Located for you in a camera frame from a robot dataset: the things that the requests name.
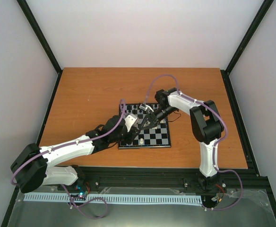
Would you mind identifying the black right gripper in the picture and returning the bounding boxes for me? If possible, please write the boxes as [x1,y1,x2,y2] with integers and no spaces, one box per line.
[139,106,177,131]

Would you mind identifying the black silver chess board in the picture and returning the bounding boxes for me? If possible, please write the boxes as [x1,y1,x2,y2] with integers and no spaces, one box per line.
[118,103,171,149]

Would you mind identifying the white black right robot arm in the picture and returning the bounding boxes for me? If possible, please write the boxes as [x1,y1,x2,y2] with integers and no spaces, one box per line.
[138,88,224,191]

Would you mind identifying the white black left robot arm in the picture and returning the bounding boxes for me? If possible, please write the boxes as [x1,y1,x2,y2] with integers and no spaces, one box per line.
[10,114,138,193]

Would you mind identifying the small electronics board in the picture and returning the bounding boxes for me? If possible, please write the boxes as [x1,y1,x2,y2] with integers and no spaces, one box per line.
[76,182,90,199]

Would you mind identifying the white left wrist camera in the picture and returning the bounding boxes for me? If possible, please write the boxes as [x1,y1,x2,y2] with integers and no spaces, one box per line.
[125,114,138,132]

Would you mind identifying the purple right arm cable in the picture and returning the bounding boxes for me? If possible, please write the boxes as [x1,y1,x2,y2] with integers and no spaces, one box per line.
[143,74,243,211]

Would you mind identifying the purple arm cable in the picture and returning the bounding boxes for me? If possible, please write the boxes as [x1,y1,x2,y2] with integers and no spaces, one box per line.
[143,74,243,211]
[9,98,127,219]

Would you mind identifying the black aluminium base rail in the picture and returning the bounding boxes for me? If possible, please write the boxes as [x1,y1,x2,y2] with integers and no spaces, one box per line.
[81,167,272,195]

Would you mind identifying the right black frame post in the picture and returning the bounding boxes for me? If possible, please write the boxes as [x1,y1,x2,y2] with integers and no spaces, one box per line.
[224,0,275,71]

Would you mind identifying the black frame post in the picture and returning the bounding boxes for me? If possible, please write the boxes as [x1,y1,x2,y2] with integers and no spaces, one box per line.
[16,0,63,74]
[224,0,275,71]

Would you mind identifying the light blue slotted cable duct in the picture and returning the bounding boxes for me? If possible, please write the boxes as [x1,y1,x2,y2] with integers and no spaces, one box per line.
[23,192,202,206]

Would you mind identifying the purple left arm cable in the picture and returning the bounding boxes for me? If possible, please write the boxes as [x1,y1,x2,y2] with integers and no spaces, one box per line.
[9,98,127,219]

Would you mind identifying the left black frame post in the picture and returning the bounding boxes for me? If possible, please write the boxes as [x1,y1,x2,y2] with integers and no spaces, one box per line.
[16,0,63,74]

